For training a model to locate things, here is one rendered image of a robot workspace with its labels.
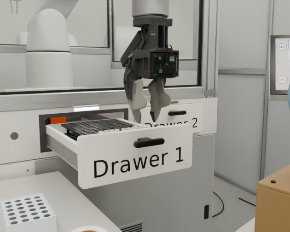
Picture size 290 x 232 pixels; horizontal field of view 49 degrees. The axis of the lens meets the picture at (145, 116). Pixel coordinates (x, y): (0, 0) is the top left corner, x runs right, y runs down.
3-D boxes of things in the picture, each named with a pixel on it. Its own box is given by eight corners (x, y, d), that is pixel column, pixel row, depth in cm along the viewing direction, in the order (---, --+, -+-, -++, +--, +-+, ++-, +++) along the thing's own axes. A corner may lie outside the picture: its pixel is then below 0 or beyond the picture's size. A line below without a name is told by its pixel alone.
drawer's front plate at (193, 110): (202, 131, 124) (203, 103, 122) (137, 140, 109) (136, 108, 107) (199, 130, 125) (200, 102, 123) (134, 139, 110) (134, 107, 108)
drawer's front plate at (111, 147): (192, 167, 80) (193, 124, 79) (81, 190, 66) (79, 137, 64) (187, 165, 82) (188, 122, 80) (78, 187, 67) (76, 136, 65)
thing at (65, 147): (182, 160, 81) (182, 136, 80) (85, 178, 68) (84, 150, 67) (113, 132, 115) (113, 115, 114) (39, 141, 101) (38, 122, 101)
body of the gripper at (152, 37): (147, 81, 60) (147, 14, 59) (125, 79, 68) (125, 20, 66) (179, 80, 64) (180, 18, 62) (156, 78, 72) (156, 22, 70)
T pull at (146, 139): (165, 144, 71) (165, 138, 70) (135, 148, 67) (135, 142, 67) (156, 141, 74) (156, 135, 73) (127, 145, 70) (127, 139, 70)
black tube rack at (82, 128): (152, 154, 85) (152, 130, 84) (89, 164, 76) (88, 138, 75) (115, 138, 104) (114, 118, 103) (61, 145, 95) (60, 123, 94)
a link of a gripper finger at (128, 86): (124, 99, 65) (129, 55, 65) (120, 98, 67) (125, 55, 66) (144, 101, 68) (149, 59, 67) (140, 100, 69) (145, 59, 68)
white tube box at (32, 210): (57, 234, 59) (56, 215, 59) (8, 246, 55) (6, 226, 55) (43, 208, 70) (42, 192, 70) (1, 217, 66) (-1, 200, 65)
